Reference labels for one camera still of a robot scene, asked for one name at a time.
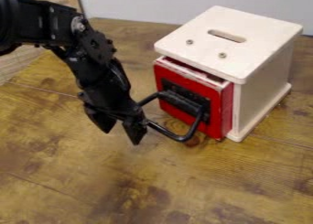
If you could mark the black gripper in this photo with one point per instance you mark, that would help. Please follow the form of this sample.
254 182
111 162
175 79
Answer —
102 80

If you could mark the black metal drawer handle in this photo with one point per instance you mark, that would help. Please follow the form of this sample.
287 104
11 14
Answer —
183 104

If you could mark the red wooden drawer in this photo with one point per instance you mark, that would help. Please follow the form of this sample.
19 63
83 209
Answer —
194 88

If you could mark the white wooden drawer cabinet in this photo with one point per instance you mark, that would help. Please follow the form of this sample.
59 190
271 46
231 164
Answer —
245 49

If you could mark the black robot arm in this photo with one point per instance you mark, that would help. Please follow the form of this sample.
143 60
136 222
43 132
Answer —
59 28

